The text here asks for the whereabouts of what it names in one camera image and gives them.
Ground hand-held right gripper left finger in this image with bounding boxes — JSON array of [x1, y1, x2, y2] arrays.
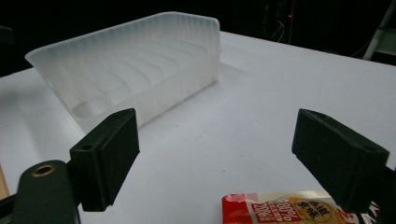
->
[[68, 107, 141, 213]]

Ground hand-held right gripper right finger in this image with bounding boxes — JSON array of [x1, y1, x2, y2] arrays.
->
[[291, 107, 390, 215]]

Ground red and yellow snack packet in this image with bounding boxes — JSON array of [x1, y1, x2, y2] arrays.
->
[[221, 190, 362, 224]]

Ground translucent white plastic bin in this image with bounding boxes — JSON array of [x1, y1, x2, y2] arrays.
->
[[24, 11, 221, 134]]

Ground white metal stand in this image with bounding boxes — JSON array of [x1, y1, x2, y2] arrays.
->
[[362, 0, 396, 62]]

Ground thin dark cables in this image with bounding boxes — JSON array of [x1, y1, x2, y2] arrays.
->
[[264, 0, 296, 45]]

